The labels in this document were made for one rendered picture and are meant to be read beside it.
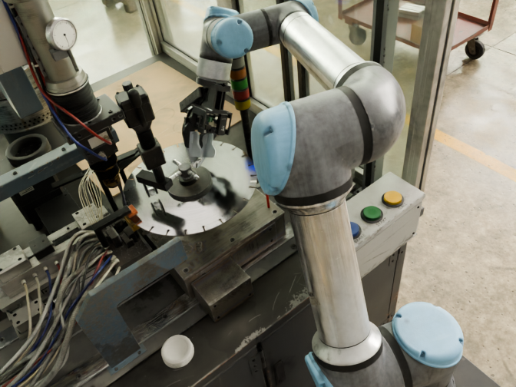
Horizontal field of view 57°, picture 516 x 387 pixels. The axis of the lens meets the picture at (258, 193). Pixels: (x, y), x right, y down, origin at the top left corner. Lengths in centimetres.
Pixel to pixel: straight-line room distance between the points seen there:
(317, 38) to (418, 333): 53
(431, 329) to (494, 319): 123
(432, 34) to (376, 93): 36
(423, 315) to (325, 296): 21
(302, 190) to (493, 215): 185
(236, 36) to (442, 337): 65
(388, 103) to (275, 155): 17
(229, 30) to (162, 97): 96
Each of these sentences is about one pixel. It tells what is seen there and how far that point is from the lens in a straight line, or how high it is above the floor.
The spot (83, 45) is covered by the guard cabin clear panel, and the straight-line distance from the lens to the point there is 210.
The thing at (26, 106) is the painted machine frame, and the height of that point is 124.
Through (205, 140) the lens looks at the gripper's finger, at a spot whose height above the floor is 103.
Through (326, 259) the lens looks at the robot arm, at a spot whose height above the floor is 116.
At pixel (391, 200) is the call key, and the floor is 91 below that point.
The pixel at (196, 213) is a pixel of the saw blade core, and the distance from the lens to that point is 108.
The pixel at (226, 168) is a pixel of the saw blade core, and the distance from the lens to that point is 117.
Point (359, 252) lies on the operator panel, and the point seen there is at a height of 86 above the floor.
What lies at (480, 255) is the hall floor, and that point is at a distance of 226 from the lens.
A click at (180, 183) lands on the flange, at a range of 114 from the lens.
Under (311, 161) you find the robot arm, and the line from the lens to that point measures 62.
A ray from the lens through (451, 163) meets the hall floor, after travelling 264.
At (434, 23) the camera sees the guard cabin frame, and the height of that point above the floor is 128.
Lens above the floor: 172
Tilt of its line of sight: 45 degrees down
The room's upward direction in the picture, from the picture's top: 9 degrees counter-clockwise
